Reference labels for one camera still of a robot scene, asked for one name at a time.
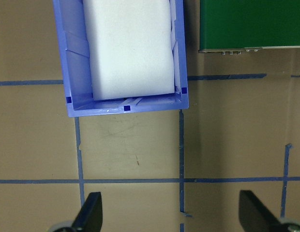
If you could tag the blue plastic storage bin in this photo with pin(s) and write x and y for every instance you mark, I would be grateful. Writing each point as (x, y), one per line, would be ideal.
(75, 72)

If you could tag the white foam pad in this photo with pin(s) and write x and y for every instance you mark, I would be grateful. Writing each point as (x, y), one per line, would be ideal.
(130, 48)

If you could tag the green conveyor belt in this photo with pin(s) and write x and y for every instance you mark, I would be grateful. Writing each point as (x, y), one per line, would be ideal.
(249, 24)

